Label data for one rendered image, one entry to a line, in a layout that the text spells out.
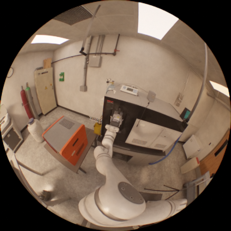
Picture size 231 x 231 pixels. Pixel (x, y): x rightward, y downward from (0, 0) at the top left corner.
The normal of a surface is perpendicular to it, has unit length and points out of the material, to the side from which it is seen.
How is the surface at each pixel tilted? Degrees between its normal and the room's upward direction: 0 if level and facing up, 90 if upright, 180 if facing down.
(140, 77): 90
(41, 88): 90
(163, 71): 90
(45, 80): 90
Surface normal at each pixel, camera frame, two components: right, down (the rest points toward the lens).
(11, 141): 0.95, 0.29
